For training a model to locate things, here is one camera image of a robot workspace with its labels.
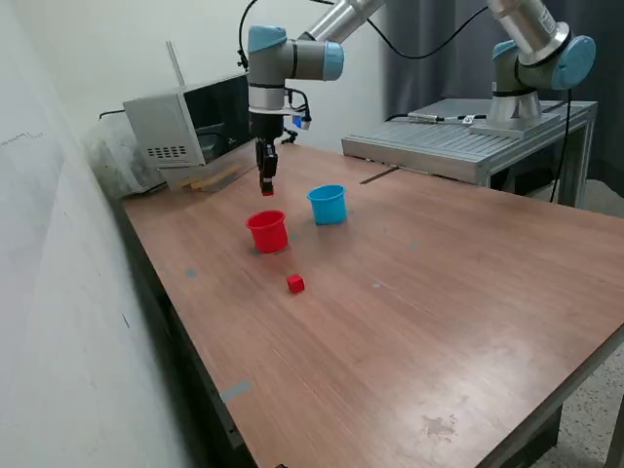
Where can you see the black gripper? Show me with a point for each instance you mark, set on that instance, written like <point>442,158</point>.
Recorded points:
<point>266,126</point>

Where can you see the small red cube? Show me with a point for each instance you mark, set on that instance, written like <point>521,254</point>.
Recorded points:
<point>267,193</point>
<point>295,284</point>

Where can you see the silver blue-jointed robot arm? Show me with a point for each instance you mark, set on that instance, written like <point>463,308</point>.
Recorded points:
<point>265,63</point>

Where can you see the red plastic bin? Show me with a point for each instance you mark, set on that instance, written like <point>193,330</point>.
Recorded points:
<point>268,236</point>

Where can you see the blue plastic bin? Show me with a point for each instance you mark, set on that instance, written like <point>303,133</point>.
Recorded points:
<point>329,209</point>

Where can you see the flat metal strip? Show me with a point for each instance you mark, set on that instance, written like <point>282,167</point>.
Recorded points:
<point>378,176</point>

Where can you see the silver microwave oven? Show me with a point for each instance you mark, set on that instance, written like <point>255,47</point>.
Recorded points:
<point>156,127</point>

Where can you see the white thin rod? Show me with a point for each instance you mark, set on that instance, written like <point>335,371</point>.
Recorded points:
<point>175,63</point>

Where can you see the clear plastic bag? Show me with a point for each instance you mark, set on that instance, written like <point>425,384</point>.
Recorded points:
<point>112,161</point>

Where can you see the aluminium profile mounting table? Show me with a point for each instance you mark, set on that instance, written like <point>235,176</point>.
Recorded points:
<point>453,146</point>

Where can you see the white warning label tag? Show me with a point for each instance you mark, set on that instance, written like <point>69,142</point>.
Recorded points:
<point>469,118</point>

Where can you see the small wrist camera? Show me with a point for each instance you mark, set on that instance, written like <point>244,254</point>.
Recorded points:
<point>302,122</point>

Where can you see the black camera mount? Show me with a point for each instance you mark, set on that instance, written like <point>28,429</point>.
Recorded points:
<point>241,59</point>

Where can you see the aluminium base plate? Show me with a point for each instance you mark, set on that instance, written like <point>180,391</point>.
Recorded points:
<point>507,130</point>

